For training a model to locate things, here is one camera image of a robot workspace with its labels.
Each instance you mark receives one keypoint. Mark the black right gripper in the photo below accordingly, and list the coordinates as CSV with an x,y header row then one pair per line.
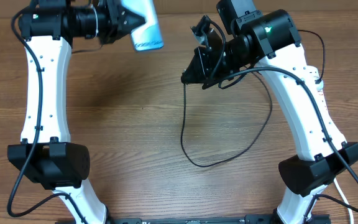
x,y
199,71

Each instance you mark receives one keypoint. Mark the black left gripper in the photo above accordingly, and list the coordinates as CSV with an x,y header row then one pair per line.
x,y
115,14

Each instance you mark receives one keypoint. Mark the Samsung Galaxy smartphone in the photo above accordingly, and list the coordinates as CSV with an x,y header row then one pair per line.
x,y
148,36

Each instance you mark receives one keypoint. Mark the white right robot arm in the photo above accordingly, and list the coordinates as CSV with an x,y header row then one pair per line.
x,y
270,44

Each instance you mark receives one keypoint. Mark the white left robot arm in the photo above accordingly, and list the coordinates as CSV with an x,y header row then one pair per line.
x,y
46,154

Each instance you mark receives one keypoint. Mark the white charger plug adapter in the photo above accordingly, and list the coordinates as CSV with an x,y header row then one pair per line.
x,y
319,84

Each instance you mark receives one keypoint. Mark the white power strip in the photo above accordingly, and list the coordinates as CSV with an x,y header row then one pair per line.
x,y
312,75

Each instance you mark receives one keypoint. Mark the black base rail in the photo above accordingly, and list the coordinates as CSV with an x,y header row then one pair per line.
x,y
197,221

